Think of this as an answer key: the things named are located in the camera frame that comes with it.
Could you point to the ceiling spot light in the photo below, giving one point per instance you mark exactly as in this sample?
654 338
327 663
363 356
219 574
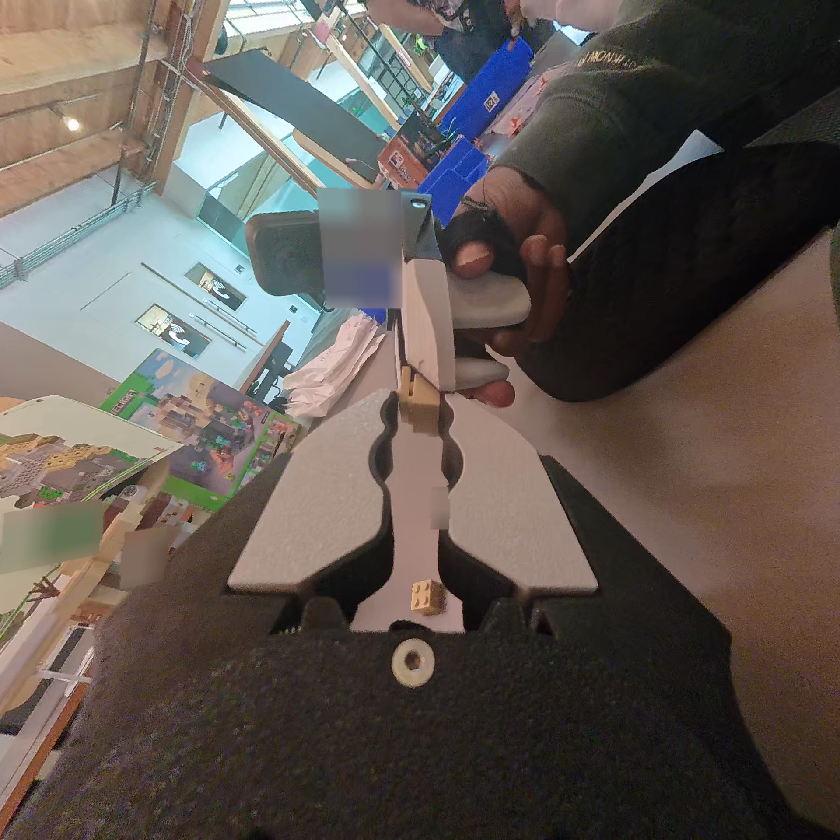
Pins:
71 123

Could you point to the black phone icon sign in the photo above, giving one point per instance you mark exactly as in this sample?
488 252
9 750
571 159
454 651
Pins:
174 333
216 289

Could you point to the person's right forearm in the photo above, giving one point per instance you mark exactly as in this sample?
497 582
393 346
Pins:
656 98

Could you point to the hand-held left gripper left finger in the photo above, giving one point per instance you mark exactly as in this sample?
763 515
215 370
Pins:
315 518

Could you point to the toy brick instruction booklet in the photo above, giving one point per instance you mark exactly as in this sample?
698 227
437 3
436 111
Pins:
98 433

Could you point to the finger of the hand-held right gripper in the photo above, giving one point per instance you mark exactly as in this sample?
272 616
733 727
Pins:
430 315

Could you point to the tan two-by-two brick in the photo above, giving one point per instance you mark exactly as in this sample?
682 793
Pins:
428 597
423 407

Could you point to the grey desk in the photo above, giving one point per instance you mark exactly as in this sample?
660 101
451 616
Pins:
689 459

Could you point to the person's right hand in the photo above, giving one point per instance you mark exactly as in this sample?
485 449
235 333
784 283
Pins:
544 223

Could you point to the green toy set box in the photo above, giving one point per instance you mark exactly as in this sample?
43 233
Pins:
197 426

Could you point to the dark toy plant model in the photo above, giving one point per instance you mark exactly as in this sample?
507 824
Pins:
443 134

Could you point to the white paper bag pile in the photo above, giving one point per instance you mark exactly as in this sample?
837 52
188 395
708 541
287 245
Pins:
334 367

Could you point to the wood-edged office desk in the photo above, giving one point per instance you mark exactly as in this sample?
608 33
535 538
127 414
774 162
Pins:
269 348

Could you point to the black top table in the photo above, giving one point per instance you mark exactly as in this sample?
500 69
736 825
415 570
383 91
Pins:
295 105

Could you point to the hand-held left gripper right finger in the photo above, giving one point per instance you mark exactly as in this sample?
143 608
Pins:
518 525

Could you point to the orange toy set box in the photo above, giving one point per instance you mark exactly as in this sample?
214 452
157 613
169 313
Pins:
407 154

